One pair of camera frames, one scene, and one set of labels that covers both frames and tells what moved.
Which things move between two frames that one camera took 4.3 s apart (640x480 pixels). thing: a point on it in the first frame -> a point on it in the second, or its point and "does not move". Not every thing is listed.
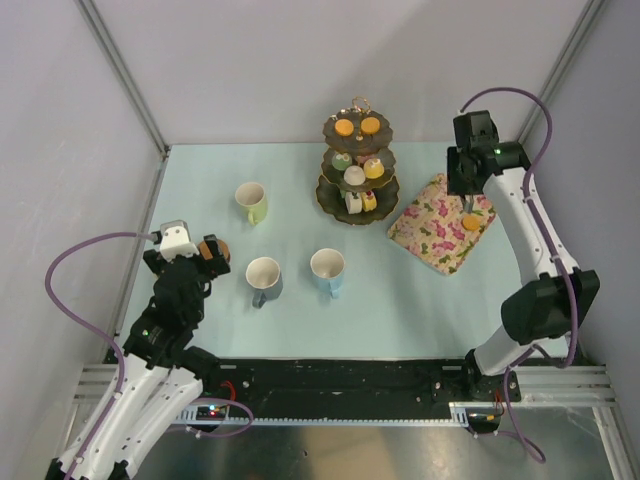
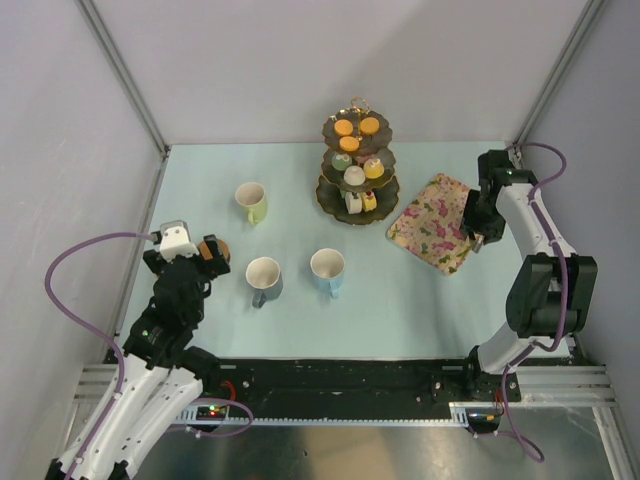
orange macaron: x=344 y=127 does not move
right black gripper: x=454 y=186 -> x=492 y=231
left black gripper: x=219 y=264 does not move
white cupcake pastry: x=354 y=175 does not move
